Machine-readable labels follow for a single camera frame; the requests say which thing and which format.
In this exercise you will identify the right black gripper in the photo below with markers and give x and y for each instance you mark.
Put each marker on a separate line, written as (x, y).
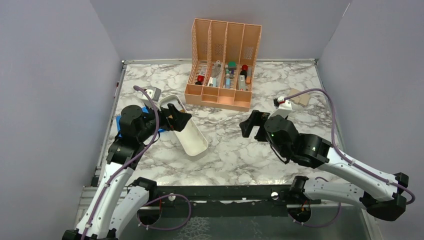
(257, 117)

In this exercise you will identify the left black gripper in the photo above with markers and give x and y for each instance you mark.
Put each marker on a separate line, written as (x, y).
(178, 120)

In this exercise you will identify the beige card holder wallet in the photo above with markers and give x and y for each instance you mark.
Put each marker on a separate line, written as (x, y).
(302, 99)

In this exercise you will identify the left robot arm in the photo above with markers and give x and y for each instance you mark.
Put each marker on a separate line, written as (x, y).
(106, 217)

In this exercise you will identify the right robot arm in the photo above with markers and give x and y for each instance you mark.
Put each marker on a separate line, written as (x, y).
(379, 193)

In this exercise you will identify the white oblong tray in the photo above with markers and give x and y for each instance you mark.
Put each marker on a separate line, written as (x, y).
(191, 138)

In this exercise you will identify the blue notebook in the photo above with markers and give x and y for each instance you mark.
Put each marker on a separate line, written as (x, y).
(132, 127)

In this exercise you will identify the red capped item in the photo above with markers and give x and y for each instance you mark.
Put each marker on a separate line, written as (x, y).
(200, 80)

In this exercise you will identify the orange marker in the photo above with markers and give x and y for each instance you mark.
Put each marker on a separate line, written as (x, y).
(249, 76)

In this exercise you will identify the red black bottle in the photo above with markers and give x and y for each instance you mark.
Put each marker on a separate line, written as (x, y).
(244, 70)

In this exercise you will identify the green capped bottle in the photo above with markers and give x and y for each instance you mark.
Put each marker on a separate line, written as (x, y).
(231, 65)

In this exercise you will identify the peach desk organizer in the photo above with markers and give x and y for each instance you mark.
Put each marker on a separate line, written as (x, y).
(214, 44)

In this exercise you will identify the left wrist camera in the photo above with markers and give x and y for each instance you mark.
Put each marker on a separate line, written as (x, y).
(153, 92)

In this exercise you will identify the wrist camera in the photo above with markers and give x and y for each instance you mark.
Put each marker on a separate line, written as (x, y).
(153, 92)
(282, 107)

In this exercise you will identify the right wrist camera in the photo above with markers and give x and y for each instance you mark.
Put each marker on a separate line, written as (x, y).
(282, 107)

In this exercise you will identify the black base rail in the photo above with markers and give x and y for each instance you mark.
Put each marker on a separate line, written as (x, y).
(217, 201)

